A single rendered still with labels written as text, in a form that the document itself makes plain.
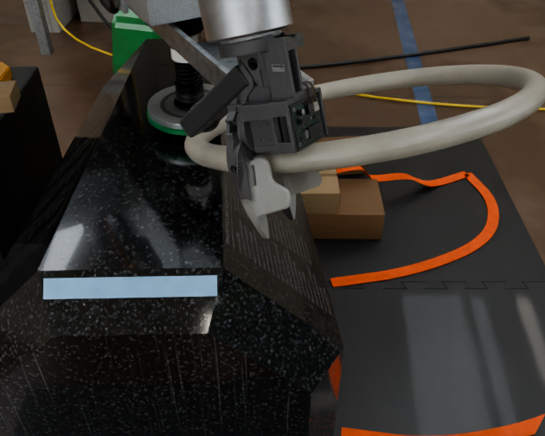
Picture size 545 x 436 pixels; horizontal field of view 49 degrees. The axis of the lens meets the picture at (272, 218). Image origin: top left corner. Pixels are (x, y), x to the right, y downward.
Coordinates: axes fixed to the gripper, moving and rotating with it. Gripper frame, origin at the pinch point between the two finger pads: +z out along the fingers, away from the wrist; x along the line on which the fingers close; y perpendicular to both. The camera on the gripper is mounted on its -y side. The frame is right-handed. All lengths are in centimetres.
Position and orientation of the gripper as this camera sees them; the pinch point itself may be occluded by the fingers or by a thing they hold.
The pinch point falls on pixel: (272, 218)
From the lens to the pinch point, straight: 69.1
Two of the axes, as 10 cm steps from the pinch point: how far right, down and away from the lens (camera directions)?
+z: 1.9, 9.3, 3.3
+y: 8.2, 0.3, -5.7
